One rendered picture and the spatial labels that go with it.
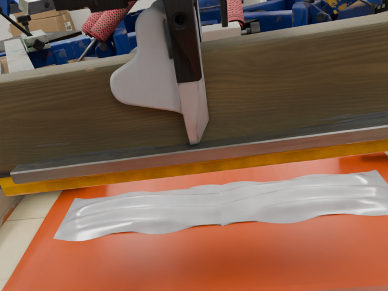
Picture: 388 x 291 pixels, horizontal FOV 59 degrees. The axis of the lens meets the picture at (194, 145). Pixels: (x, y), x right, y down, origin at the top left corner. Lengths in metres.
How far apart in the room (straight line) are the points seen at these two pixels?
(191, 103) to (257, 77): 0.05
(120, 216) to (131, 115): 0.17
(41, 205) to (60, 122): 0.22
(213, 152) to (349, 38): 0.11
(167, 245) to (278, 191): 0.13
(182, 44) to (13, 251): 0.30
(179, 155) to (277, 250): 0.14
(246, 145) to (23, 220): 0.30
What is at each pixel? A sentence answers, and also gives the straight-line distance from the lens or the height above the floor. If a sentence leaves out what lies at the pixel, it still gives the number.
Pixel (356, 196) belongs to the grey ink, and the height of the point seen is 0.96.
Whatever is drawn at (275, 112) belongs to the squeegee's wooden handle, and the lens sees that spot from 0.24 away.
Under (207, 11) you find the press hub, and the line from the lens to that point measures 1.13.
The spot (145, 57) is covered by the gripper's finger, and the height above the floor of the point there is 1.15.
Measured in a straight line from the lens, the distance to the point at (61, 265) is 0.37.
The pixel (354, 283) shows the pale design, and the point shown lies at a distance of 0.31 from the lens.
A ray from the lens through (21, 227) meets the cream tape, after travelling 0.44.
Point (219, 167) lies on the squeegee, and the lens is 0.27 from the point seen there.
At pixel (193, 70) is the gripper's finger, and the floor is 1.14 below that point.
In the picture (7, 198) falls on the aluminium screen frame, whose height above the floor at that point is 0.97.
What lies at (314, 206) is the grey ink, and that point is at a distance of 0.37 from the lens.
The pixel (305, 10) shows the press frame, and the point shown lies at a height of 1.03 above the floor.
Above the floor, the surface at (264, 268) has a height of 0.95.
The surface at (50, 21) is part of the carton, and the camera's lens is 4.42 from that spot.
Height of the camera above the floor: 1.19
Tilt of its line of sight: 28 degrees down
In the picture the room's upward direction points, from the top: 9 degrees counter-clockwise
